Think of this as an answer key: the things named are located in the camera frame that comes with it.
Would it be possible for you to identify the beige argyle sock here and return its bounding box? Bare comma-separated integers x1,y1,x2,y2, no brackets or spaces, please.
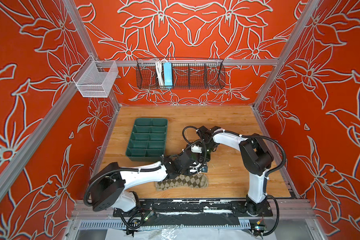
155,174,209,191

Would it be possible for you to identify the green plastic divider tray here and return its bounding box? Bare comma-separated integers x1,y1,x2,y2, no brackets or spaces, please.
126,118,168,163

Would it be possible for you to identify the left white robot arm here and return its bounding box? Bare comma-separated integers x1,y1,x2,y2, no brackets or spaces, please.
83,140,211,212

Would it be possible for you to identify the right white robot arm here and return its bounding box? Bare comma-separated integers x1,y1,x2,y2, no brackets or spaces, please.
182,126,287,216

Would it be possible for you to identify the light blue box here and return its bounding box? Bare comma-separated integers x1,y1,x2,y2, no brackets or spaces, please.
163,62,173,89

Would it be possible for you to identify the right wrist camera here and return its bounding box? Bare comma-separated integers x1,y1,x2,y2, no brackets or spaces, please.
191,145,203,154

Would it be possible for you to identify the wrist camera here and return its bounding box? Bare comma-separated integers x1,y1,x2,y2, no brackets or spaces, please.
191,145,203,154
197,164,208,173

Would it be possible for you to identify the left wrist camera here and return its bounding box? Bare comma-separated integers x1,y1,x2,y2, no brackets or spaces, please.
197,164,208,173

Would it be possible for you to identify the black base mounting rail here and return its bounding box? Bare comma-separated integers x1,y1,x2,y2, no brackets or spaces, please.
113,199,274,229

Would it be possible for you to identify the black wire wall basket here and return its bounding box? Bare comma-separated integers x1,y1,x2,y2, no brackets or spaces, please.
136,58,227,90

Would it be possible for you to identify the white cable bundle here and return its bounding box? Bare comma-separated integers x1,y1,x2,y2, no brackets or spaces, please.
154,59,165,87

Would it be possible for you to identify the clear acrylic wall bin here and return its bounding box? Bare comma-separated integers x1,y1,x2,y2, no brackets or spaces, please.
72,55,119,98

